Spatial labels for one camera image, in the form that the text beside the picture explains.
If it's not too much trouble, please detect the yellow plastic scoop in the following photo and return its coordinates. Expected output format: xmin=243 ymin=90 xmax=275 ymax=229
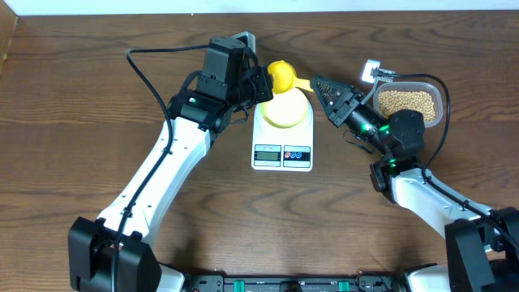
xmin=268 ymin=60 xmax=313 ymax=94

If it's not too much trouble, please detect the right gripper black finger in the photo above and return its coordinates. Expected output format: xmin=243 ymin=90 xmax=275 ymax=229
xmin=310 ymin=75 xmax=354 ymax=100
xmin=314 ymin=83 xmax=339 ymax=115

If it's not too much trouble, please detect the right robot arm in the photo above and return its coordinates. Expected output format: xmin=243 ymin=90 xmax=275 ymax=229
xmin=310 ymin=75 xmax=518 ymax=291

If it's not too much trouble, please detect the clear plastic soybean container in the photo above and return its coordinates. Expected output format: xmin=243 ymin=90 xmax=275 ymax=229
xmin=372 ymin=82 xmax=444 ymax=127

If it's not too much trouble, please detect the yellow plastic bowl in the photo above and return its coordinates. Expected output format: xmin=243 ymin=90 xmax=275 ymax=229
xmin=259 ymin=88 xmax=309 ymax=128

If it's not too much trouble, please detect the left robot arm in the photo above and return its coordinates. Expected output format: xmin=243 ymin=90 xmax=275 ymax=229
xmin=68 ymin=32 xmax=273 ymax=291

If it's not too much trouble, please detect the white digital kitchen scale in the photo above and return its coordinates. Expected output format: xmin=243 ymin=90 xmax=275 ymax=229
xmin=251 ymin=102 xmax=314 ymax=172

